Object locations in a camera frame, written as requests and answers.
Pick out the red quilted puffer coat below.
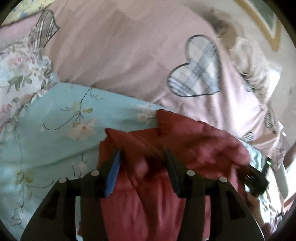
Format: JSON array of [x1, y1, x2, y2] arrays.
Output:
[[77, 109, 251, 241]]

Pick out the person's right hand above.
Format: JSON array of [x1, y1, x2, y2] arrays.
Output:
[[246, 192, 265, 227]]

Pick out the light blue floral bedsheet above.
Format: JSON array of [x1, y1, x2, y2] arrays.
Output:
[[1, 83, 159, 240]]

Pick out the white floral ruffled pillow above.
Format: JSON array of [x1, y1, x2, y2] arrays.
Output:
[[1, 36, 60, 136]]

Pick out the pink quilt with plaid hearts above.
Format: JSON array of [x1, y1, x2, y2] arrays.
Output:
[[0, 0, 282, 158]]

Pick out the yellow floral pillow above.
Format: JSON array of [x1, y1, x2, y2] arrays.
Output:
[[2, 0, 54, 26]]

